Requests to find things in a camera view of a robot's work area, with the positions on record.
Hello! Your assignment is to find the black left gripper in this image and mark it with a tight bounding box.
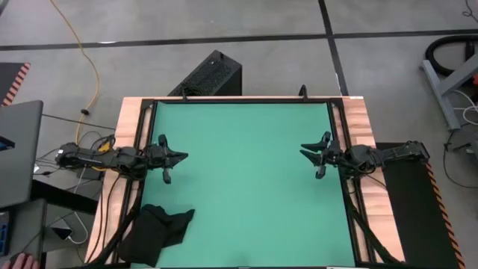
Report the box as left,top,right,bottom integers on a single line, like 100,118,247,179
143,133,189,185

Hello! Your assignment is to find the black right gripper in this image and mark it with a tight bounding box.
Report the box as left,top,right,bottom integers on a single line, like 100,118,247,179
299,131,347,180

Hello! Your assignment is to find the black towel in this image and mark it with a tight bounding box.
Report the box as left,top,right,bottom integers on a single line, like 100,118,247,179
117,203,196,268

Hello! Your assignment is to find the green table mat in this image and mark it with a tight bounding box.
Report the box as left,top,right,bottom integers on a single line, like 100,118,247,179
130,101,356,269

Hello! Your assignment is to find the black computer tower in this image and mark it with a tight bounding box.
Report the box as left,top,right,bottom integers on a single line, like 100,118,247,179
167,49,243,97

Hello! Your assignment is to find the black mat orange striped edge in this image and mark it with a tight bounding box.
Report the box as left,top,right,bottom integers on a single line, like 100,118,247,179
0,61,31,108
375,141,467,269

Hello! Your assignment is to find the black desk base bar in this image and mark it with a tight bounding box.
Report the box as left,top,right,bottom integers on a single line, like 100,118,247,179
29,179,99,216

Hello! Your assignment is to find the grey metal stand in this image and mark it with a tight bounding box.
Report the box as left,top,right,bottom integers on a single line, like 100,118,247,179
418,52,478,131

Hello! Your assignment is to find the smartphone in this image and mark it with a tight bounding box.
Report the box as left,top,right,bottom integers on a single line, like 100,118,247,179
50,226,75,242

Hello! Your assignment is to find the grey laptop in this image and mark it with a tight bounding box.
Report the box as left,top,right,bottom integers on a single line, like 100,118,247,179
0,99,45,209

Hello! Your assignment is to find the grey side desk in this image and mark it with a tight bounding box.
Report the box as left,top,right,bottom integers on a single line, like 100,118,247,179
0,197,49,269

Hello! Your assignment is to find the person's hand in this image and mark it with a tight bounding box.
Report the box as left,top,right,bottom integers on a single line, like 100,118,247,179
0,253,40,269

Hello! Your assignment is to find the blue keypad device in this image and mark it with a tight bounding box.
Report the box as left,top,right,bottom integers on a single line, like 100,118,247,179
0,210,11,257

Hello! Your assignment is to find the black metal table frame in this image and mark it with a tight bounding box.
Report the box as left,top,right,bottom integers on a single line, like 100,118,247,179
87,96,406,269

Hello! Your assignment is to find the yellow cable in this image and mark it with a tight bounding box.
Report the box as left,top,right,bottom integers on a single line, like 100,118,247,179
49,0,102,146

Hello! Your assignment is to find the white charging cable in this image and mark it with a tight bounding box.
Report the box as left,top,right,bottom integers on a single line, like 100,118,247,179
66,211,90,246

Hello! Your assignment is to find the black hose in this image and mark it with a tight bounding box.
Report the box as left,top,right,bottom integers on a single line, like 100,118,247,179
424,34,478,78

